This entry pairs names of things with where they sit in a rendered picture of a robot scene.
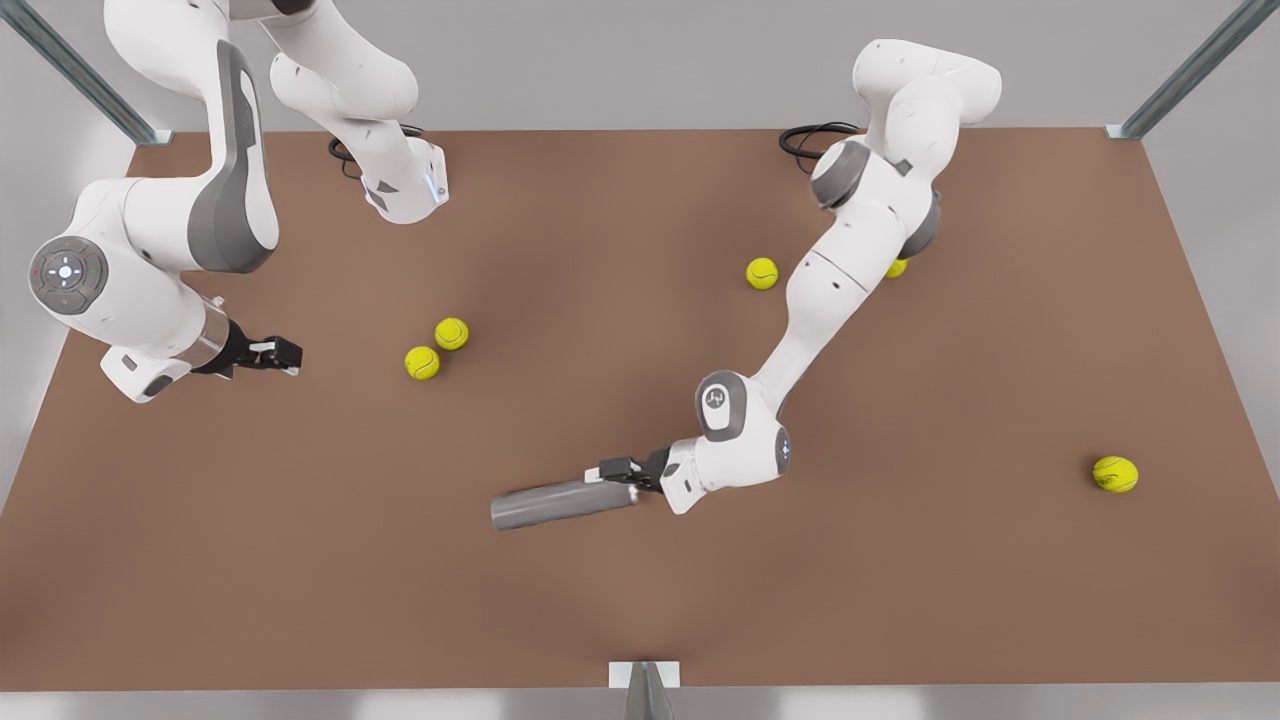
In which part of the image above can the silver frame post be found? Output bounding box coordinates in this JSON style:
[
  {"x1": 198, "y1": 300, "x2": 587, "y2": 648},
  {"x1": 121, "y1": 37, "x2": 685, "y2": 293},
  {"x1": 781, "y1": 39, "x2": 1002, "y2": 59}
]
[
  {"x1": 609, "y1": 661, "x2": 681, "y2": 720},
  {"x1": 0, "y1": 0, "x2": 173, "y2": 147},
  {"x1": 1105, "y1": 0, "x2": 1280, "y2": 140}
]

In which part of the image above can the black cable loop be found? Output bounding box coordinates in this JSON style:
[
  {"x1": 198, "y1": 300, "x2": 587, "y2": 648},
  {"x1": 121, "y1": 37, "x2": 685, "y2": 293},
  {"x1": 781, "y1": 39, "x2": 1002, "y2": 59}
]
[
  {"x1": 779, "y1": 122, "x2": 863, "y2": 176},
  {"x1": 328, "y1": 124, "x2": 427, "y2": 181}
]

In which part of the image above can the grey tennis ball tube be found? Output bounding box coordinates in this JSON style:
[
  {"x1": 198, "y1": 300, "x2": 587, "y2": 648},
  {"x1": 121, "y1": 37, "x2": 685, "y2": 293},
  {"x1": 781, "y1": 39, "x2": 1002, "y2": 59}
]
[{"x1": 490, "y1": 478, "x2": 641, "y2": 532}]

